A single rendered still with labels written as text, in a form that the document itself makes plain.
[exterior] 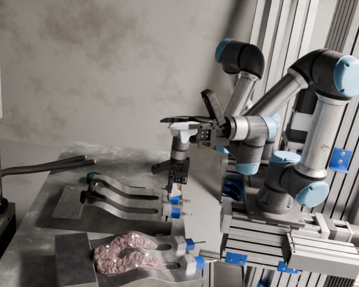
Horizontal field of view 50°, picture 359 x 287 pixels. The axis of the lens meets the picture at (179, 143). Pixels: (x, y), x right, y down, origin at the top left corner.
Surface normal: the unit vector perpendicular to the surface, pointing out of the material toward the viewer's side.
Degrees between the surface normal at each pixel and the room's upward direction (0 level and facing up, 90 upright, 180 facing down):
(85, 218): 90
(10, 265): 0
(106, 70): 90
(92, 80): 90
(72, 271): 0
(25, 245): 0
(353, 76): 83
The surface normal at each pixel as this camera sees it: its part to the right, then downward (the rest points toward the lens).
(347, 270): -0.08, 0.39
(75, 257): 0.14, -0.91
